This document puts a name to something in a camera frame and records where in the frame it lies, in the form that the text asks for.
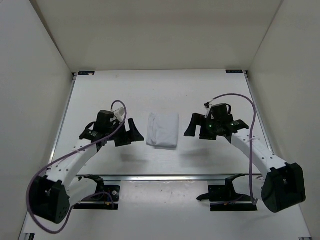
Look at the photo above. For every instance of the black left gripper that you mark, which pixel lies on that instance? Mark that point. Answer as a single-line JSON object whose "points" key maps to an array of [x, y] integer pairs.
{"points": [[134, 134]]}

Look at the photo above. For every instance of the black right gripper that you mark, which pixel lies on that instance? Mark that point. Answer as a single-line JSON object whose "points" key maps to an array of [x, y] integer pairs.
{"points": [[197, 120]]}

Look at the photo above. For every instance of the white skirt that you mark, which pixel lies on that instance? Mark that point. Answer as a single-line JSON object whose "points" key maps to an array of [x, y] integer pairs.
{"points": [[163, 130]]}

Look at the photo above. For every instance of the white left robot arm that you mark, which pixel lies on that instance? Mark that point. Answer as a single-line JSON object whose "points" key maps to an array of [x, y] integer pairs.
{"points": [[51, 196]]}

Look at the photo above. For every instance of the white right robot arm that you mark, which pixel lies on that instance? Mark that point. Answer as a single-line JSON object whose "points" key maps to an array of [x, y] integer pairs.
{"points": [[282, 184]]}

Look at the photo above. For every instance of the black right corner label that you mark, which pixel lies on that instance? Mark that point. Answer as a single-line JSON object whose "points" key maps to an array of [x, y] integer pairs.
{"points": [[234, 71]]}

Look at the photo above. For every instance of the black corner label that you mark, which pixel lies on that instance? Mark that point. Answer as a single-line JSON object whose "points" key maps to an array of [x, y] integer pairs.
{"points": [[234, 71], [86, 73]]}

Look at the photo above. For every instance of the black left corner label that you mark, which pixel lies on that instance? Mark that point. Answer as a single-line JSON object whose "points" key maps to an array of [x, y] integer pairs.
{"points": [[86, 73]]}

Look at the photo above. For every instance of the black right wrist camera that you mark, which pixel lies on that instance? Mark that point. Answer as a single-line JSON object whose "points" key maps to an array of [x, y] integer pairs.
{"points": [[222, 113]]}

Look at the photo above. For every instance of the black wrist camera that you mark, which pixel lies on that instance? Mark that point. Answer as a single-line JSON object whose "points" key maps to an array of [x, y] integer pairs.
{"points": [[105, 121], [222, 113]]}

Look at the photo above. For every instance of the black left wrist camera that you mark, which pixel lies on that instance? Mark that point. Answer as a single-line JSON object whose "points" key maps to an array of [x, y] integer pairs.
{"points": [[105, 121]]}

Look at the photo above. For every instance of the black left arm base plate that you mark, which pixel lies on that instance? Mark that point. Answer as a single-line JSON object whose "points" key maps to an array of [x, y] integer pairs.
{"points": [[106, 196]]}

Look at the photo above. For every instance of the aluminium table rail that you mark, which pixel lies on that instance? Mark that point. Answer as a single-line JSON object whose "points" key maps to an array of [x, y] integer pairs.
{"points": [[166, 178]]}

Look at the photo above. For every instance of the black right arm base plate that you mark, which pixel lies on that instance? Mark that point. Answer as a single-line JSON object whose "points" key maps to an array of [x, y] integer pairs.
{"points": [[223, 198]]}

